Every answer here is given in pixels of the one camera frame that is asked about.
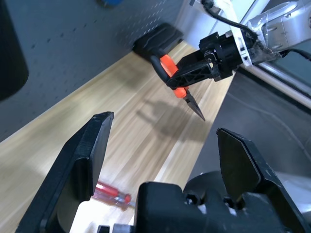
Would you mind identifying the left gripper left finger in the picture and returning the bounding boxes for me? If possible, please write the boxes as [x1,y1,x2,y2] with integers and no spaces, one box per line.
[16,111,114,233]

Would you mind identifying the red handled screwdriver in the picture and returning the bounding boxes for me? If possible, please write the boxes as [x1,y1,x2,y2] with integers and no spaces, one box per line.
[93,181,137,209]

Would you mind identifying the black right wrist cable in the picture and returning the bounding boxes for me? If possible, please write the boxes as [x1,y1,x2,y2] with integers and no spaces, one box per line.
[201,0,258,37]

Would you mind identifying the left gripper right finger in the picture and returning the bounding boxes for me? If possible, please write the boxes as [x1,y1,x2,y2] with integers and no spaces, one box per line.
[216,128,307,233]

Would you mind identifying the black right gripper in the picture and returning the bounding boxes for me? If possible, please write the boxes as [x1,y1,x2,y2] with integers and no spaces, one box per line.
[166,31,243,89]

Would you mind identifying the black ribbed tool case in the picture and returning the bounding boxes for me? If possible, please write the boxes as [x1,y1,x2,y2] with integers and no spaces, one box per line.
[132,23,184,61]

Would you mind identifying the dark grey pegboard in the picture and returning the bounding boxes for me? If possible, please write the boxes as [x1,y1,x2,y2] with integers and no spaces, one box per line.
[0,0,195,143]

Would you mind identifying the black plastic cup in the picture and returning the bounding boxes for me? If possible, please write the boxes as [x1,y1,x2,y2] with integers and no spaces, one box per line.
[0,0,30,101]

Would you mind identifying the white shelf frame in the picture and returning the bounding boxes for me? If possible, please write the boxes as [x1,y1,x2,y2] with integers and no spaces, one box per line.
[251,62,311,110]

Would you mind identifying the orange black needle-nose pliers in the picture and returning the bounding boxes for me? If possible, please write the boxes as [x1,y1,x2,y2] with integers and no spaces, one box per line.
[150,54,207,121]

